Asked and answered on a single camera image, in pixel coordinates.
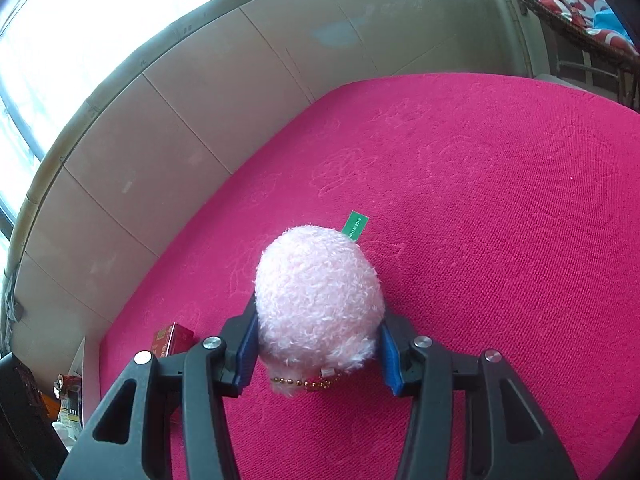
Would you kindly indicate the wicker hanging chair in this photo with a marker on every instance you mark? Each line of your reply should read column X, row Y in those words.
column 550, row 15

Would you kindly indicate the blue cloth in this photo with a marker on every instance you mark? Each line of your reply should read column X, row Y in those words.
column 610, row 22

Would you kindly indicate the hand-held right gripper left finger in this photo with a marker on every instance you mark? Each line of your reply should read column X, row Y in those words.
column 246, row 355

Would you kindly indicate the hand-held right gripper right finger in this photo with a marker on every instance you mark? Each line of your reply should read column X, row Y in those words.
column 389, row 360

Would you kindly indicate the pink towel blanket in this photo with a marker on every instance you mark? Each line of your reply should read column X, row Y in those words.
column 475, row 210

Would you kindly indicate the red brown carton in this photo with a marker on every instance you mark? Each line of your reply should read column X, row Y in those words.
column 175, row 337

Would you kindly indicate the pink plush ball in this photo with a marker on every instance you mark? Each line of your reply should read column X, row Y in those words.
column 317, row 300

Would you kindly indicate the red white seat cushion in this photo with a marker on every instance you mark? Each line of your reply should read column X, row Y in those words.
column 570, row 2

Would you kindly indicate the white cardboard box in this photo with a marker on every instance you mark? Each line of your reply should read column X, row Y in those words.
column 87, row 375

